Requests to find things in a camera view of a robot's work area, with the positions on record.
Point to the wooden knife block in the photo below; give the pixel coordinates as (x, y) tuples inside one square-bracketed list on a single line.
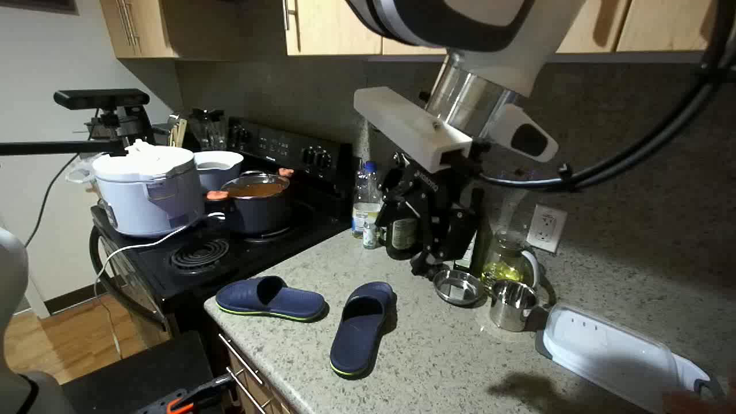
[(177, 131)]

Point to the black measuring cup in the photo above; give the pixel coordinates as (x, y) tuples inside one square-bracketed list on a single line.
[(420, 264)]

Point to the black cart orange clamps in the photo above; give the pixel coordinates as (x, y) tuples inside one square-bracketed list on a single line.
[(129, 376)]

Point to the white cutting board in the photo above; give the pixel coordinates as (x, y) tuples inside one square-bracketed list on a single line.
[(612, 357)]

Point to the dark bottle gold cap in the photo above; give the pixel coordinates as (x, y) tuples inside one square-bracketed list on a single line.
[(403, 235)]

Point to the clear water bottle blue cap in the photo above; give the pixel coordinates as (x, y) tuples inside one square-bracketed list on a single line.
[(366, 197)]

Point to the steel cup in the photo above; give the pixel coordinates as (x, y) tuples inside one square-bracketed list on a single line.
[(511, 307)]

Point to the light wood upper cabinets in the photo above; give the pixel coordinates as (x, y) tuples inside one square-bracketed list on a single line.
[(330, 25)]

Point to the small spice jar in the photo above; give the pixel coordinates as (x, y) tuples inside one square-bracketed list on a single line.
[(371, 235)]

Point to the dark wall picture frame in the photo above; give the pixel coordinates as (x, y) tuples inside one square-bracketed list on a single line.
[(37, 5)]

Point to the wooden base cabinet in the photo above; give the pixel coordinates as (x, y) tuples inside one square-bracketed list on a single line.
[(257, 391)]

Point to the navy slipper green-edged sole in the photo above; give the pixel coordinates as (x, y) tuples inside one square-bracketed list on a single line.
[(296, 302), (357, 335)]

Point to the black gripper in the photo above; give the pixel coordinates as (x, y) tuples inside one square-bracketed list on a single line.
[(440, 187)]

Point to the dark glass jar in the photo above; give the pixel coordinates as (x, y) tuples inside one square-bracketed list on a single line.
[(209, 130)]

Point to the white wall outlet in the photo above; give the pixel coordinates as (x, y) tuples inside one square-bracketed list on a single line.
[(547, 228)]

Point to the steel bowl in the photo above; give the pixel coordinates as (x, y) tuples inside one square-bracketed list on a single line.
[(459, 287)]

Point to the glass oil cruet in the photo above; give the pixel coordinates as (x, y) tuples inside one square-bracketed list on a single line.
[(506, 266)]

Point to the white rice cooker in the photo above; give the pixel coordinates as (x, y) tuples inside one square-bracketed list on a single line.
[(146, 195)]

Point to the black electric stove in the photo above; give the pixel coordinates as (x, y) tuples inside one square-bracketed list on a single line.
[(307, 222)]

